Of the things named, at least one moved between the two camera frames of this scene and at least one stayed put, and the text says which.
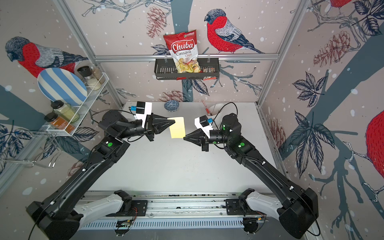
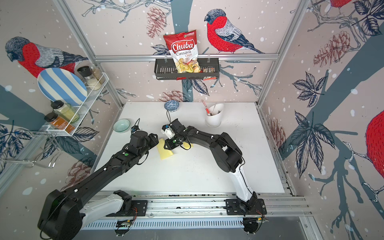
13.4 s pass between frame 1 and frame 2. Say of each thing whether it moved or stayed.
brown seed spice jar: stayed
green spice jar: stayed
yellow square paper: moved
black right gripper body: moved
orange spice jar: stayed
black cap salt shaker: stayed
